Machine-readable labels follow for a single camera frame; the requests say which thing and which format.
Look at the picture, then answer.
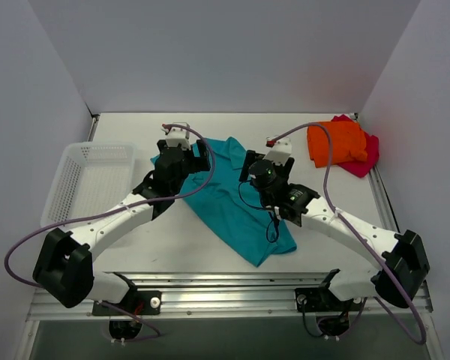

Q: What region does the teal t shirt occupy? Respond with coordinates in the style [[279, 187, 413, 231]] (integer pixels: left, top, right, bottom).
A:
[[154, 137, 297, 272]]

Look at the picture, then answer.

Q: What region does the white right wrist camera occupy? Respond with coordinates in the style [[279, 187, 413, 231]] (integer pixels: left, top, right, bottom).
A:
[[264, 137, 292, 166]]

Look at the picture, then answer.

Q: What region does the aluminium front rail frame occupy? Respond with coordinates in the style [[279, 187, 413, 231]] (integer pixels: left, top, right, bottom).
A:
[[26, 272, 433, 321]]

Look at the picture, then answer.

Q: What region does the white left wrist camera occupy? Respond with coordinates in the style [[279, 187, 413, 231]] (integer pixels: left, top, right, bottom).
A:
[[162, 122, 191, 150]]

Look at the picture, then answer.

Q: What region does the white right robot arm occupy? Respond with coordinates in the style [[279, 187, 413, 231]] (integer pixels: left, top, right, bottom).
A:
[[239, 150, 430, 310]]

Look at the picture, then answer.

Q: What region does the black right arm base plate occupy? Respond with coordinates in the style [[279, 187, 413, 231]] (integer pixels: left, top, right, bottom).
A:
[[294, 287, 362, 313]]

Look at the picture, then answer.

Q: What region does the aluminium right side rail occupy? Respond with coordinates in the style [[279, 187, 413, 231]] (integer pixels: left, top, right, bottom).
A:
[[369, 166, 400, 233]]

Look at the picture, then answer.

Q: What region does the white plastic basket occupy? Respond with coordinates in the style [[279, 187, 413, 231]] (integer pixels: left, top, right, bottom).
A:
[[40, 142, 137, 227]]

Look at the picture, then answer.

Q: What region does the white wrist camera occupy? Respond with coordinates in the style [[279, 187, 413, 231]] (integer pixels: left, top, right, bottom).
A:
[[162, 122, 191, 150], [264, 137, 292, 166]]

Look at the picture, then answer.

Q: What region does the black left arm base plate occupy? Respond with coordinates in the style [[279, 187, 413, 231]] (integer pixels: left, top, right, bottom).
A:
[[91, 289, 162, 317]]

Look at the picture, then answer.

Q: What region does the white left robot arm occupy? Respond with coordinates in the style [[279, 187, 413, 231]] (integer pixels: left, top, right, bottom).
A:
[[32, 139, 212, 314]]

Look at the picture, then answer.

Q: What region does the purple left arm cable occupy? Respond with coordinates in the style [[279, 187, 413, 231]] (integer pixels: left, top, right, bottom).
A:
[[4, 124, 215, 290]]

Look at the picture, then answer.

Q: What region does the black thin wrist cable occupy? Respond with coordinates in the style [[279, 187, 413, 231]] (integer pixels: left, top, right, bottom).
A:
[[237, 181, 282, 244]]

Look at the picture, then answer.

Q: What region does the pink folded t shirt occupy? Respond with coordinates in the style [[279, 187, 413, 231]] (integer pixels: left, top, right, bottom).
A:
[[331, 115, 380, 178]]

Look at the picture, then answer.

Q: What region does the orange folded t shirt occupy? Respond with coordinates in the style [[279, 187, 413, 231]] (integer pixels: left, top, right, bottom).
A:
[[307, 121, 368, 168]]

